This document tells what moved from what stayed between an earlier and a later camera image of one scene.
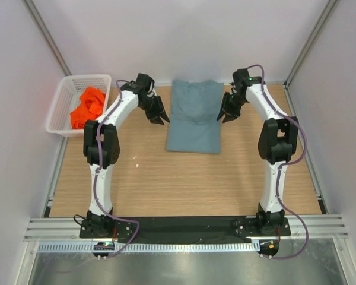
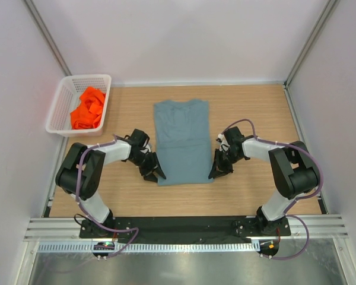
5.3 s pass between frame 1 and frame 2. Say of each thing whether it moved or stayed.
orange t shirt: stayed
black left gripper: moved
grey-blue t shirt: moved
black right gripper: moved
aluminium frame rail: stayed
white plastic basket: stayed
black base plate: stayed
